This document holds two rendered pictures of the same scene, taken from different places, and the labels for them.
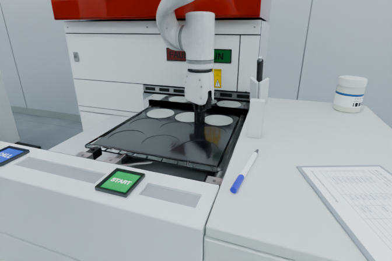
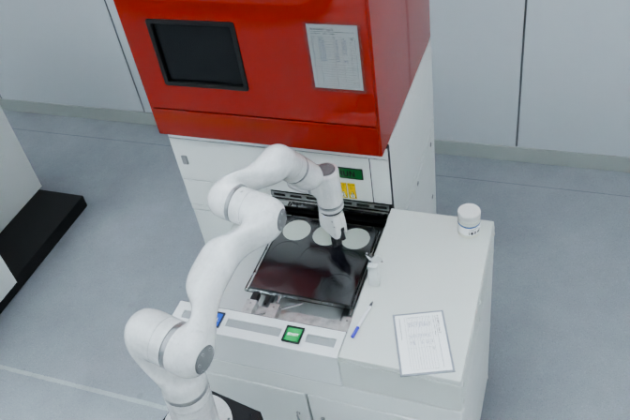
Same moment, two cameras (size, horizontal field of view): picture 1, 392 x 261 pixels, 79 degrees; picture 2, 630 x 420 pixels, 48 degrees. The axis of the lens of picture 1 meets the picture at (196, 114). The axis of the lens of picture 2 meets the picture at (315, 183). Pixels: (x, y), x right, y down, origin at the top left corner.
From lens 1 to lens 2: 172 cm
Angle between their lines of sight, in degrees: 21
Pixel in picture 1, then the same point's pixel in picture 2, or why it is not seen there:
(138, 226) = (307, 357)
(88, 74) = (202, 175)
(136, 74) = not seen: hidden behind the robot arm
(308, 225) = (382, 352)
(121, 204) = (297, 348)
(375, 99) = not seen: outside the picture
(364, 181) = (424, 324)
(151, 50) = not seen: hidden behind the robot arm
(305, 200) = (387, 339)
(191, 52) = (322, 202)
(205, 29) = (331, 188)
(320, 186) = (398, 330)
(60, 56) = (54, 5)
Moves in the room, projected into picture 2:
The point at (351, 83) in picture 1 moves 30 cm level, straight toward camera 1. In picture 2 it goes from (464, 219) to (419, 284)
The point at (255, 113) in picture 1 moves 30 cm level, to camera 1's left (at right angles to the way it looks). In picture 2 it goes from (371, 273) to (274, 281)
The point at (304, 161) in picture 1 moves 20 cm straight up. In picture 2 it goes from (399, 308) to (396, 263)
